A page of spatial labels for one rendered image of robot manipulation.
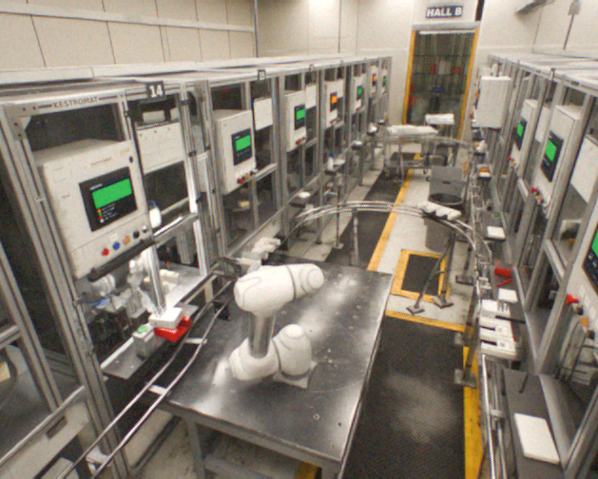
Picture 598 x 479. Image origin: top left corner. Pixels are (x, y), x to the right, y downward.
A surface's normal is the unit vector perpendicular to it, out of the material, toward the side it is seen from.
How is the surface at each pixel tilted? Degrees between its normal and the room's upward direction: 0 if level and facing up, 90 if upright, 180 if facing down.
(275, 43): 90
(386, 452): 0
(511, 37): 90
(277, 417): 0
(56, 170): 90
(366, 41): 90
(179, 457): 0
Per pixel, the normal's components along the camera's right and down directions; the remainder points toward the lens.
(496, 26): -0.36, 0.40
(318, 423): -0.01, -0.90
